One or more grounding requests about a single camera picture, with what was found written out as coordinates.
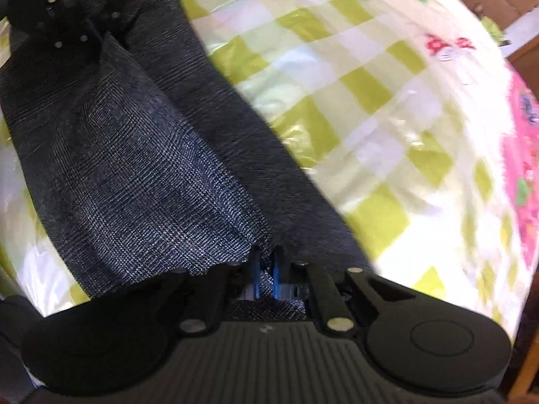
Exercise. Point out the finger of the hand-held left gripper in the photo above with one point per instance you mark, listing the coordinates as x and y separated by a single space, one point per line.
116 8
80 38

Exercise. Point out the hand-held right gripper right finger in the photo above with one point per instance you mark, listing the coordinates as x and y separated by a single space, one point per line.
278 275

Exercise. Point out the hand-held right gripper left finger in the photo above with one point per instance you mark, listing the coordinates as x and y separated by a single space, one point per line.
254 271

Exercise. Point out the dark grey knit pants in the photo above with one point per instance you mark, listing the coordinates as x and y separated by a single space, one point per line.
147 155

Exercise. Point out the checked cartoon print bedsheet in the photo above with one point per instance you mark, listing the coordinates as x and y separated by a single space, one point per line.
358 92

